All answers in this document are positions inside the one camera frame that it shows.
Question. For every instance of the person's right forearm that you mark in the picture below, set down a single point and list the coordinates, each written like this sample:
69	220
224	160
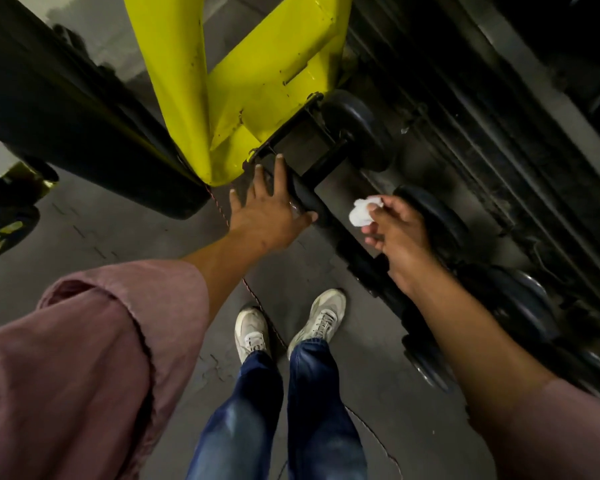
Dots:
505	384

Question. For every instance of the person's left hand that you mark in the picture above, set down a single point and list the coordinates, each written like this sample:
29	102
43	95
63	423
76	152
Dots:
265	219

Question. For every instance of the person's blue jeans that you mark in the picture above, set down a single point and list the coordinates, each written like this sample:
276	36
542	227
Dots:
320	419

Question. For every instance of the white cleaning cloth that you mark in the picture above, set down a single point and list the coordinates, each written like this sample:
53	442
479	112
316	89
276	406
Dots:
361	213

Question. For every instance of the person's right hand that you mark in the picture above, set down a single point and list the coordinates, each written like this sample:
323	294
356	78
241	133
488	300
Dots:
405	239

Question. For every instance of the person's white shoe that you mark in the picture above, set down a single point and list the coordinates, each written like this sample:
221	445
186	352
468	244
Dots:
252	334
320	319

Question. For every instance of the person's left forearm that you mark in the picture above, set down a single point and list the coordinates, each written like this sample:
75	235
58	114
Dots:
80	369

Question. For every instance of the black dumbbell pale logo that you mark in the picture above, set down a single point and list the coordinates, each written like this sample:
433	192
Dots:
5	234

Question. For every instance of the black yellow dumbbell rack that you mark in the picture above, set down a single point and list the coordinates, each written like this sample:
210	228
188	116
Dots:
170	69

